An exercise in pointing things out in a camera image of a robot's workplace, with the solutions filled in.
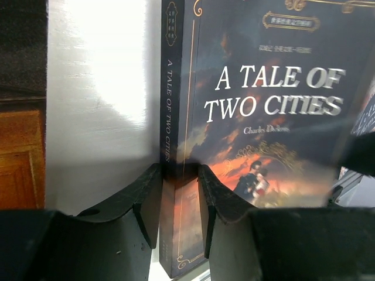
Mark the Little Women book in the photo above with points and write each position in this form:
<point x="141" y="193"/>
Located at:
<point x="366" y="119"/>

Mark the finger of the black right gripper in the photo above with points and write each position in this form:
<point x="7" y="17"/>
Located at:
<point x="359" y="155"/>

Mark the orange Leonard Tolane book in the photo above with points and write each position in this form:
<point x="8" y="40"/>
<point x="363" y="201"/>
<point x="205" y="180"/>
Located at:
<point x="23" y="103"/>

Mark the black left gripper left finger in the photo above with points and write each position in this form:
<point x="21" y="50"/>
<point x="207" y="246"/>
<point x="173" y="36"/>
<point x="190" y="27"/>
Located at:
<point x="112" y="240"/>

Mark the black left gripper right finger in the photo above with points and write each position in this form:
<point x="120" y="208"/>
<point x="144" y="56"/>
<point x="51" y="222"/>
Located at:
<point x="243" y="242"/>

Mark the A Tale of Two Cities book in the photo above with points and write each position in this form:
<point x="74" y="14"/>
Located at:
<point x="265" y="93"/>

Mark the aluminium mounting rail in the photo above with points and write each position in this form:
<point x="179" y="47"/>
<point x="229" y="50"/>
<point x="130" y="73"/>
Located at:
<point x="352" y="190"/>

